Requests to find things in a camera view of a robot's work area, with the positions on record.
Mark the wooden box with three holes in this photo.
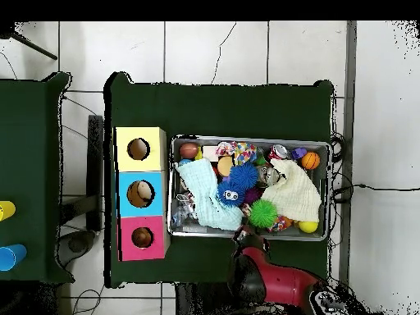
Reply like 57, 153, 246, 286
112, 126, 171, 263

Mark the light blue quilted cloth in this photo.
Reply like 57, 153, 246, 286
174, 157, 245, 231

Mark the brown toy football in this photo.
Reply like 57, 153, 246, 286
178, 142, 200, 160

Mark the blue spiky rubber ball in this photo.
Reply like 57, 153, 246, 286
228, 162, 260, 190

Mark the colourful patterned cloth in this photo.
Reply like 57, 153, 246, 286
215, 141, 258, 166

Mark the dark green table cloth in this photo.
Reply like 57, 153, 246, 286
0, 71, 75, 285
103, 71, 335, 289

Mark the green spiky rubber ball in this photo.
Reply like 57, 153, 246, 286
248, 199, 279, 229

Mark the red soda can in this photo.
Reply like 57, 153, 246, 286
268, 144, 290, 161

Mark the cream quilted cloth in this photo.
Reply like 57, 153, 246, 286
261, 157, 322, 223

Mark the orange toy basketball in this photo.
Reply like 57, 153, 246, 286
300, 151, 321, 171

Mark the yellow ball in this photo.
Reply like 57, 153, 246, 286
297, 220, 319, 235

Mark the black metal stand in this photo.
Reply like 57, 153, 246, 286
58, 114, 104, 232

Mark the yellow cylinder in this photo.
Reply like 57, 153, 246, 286
0, 200, 16, 221

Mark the blue cylinder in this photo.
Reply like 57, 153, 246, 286
0, 244, 28, 272

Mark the black tripod leg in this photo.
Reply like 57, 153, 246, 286
0, 21, 58, 61

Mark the silver wire mesh bin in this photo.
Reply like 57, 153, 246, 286
168, 134, 331, 242

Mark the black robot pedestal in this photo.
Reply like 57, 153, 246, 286
175, 282, 231, 315

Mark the black power cable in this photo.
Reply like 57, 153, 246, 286
331, 183, 420, 203

